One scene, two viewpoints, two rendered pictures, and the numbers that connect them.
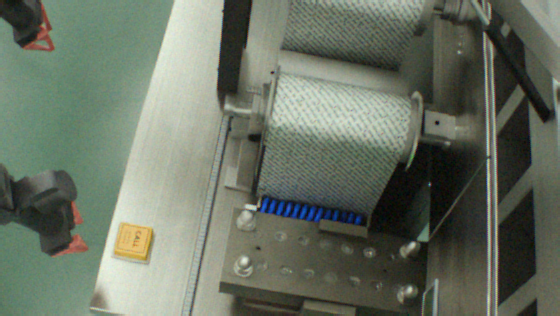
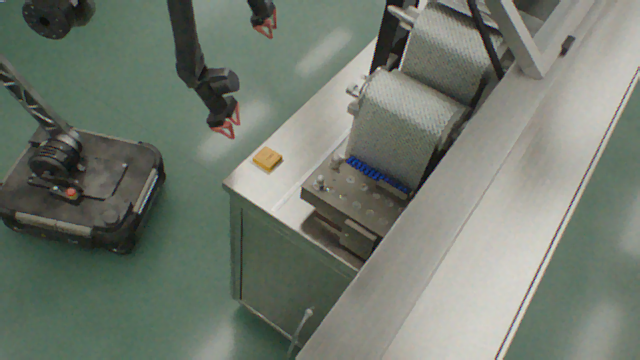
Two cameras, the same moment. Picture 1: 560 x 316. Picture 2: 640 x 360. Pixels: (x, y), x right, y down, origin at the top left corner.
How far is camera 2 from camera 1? 0.56 m
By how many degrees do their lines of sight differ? 17
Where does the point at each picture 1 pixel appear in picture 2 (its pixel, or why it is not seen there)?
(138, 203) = (281, 142)
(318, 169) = (386, 140)
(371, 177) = (417, 156)
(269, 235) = (344, 176)
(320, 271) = (365, 207)
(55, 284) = (223, 217)
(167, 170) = (308, 133)
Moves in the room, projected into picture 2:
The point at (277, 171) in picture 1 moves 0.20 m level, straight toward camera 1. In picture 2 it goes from (363, 135) to (321, 174)
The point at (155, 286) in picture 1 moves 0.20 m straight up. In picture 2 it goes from (267, 187) to (269, 145)
